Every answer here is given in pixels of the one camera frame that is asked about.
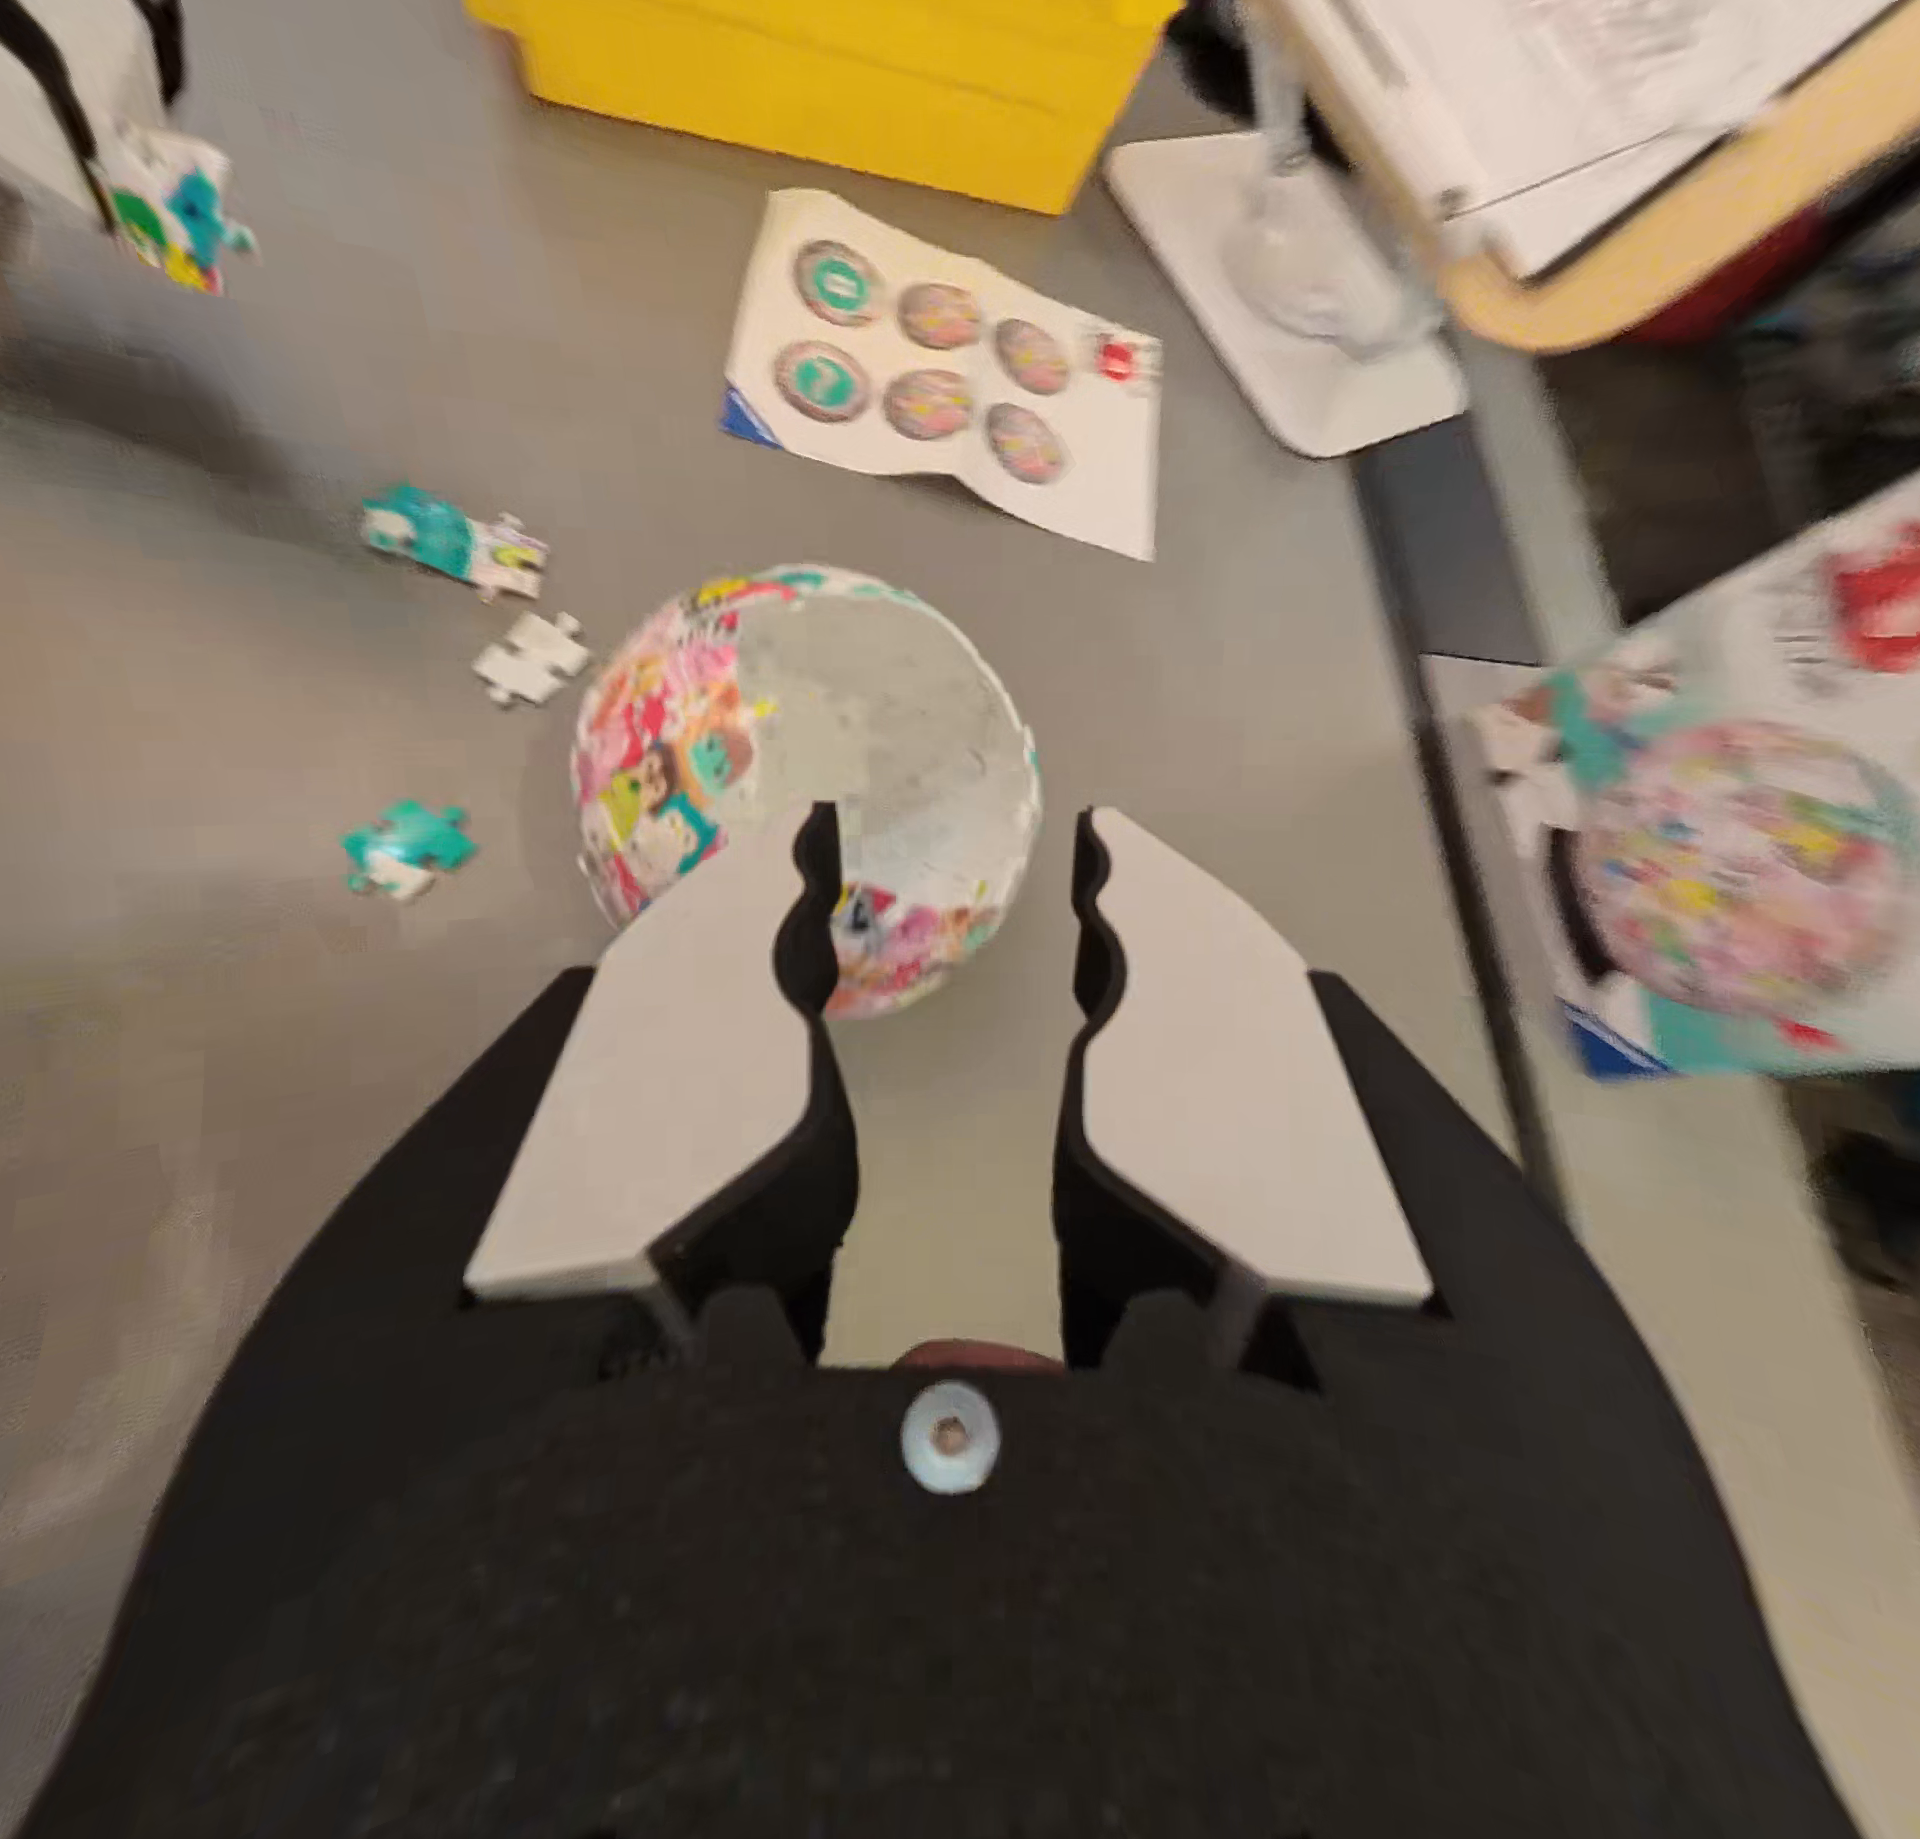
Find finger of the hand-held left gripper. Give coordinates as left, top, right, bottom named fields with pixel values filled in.
left=0, top=0, right=120, bottom=226
left=0, top=0, right=188, bottom=166

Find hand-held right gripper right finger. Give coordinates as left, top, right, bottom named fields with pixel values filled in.
left=1054, top=804, right=1434, bottom=1373

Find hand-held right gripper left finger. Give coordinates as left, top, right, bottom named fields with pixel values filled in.
left=462, top=801, right=860, bottom=1368

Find pale puzzle piece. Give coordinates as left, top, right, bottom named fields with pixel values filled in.
left=97, top=128, right=258, bottom=295

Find colourful puzzle ball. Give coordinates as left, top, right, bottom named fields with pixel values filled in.
left=571, top=564, right=1044, bottom=1023

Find teal puzzle piece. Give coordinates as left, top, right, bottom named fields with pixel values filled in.
left=343, top=801, right=479, bottom=902

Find white puzzle piece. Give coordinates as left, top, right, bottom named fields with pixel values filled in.
left=472, top=609, right=593, bottom=706

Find puzzle ball box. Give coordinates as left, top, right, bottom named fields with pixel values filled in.
left=1470, top=473, right=1920, bottom=1082

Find colourful joined puzzle pieces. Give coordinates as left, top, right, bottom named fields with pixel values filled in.
left=359, top=479, right=549, bottom=601

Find printed instruction sheet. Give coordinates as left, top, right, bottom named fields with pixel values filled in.
left=720, top=189, right=1163, bottom=564

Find yellow plastic bin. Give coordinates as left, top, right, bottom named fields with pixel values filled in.
left=449, top=0, right=1188, bottom=217

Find wooden board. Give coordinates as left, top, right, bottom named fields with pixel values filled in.
left=1200, top=0, right=1920, bottom=356

